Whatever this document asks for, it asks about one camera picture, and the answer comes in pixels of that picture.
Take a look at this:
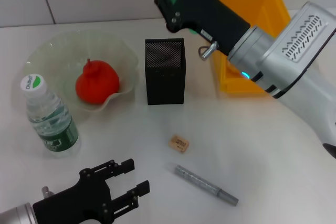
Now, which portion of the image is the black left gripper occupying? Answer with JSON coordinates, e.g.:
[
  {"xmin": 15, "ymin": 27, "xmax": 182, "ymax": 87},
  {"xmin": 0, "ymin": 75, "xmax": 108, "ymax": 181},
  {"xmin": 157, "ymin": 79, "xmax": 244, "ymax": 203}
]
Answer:
[{"xmin": 33, "ymin": 158, "xmax": 151, "ymax": 224}]

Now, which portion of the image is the silver left cable connector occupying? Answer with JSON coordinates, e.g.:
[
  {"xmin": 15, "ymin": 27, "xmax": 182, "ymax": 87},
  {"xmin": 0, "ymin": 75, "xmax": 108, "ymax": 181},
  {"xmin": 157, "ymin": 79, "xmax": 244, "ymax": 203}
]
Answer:
[{"xmin": 41, "ymin": 186, "xmax": 54, "ymax": 199}]

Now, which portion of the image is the small tan eraser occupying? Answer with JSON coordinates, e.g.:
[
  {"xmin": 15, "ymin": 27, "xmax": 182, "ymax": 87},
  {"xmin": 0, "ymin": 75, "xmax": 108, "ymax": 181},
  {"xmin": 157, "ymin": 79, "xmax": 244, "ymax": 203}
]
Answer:
[{"xmin": 167, "ymin": 134, "xmax": 190, "ymax": 153}]

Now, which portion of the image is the silver cable connector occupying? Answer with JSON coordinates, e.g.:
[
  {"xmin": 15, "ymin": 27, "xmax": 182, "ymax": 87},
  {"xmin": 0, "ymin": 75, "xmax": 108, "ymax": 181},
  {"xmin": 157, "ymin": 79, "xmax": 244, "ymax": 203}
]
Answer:
[
  {"xmin": 201, "ymin": 40, "xmax": 219, "ymax": 61},
  {"xmin": 41, "ymin": 186, "xmax": 54, "ymax": 199}
]

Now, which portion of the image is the clear green-label water bottle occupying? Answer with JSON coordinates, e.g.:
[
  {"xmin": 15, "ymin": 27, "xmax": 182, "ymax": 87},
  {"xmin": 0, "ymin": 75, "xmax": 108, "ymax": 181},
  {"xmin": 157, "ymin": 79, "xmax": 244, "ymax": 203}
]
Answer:
[{"xmin": 20, "ymin": 74, "xmax": 80, "ymax": 157}]

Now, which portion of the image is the silver right cable connector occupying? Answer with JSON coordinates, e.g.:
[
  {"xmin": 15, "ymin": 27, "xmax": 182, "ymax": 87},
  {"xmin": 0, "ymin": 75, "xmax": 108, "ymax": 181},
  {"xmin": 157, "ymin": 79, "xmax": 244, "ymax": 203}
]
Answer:
[{"xmin": 201, "ymin": 40, "xmax": 219, "ymax": 61}]

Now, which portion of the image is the thin right gripper cable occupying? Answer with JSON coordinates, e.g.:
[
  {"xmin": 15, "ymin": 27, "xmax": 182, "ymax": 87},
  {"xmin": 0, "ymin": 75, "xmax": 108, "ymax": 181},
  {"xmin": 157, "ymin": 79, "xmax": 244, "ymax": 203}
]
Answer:
[{"xmin": 197, "ymin": 44, "xmax": 211, "ymax": 59}]

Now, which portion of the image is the black mesh pen holder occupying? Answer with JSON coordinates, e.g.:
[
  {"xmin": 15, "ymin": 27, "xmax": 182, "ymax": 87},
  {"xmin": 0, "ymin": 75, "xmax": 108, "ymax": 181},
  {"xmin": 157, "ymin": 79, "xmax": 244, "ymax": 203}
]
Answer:
[{"xmin": 144, "ymin": 37, "xmax": 185, "ymax": 105}]

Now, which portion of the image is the grey marker pen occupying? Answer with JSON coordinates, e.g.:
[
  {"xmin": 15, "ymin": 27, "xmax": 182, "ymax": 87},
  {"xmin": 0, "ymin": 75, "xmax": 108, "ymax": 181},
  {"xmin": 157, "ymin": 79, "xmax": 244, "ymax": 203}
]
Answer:
[{"xmin": 167, "ymin": 164, "xmax": 239, "ymax": 206}]

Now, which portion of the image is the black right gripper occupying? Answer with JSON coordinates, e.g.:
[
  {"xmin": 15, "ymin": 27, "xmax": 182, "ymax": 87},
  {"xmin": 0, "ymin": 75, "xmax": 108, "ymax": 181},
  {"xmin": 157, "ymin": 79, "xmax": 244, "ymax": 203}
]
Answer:
[{"xmin": 145, "ymin": 0, "xmax": 252, "ymax": 57}]

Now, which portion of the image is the pale green glass fruit plate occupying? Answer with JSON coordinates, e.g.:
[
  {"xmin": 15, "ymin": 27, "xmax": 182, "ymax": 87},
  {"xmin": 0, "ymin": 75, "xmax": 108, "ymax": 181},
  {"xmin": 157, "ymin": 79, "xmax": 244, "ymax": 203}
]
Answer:
[{"xmin": 25, "ymin": 30, "xmax": 140, "ymax": 113}]

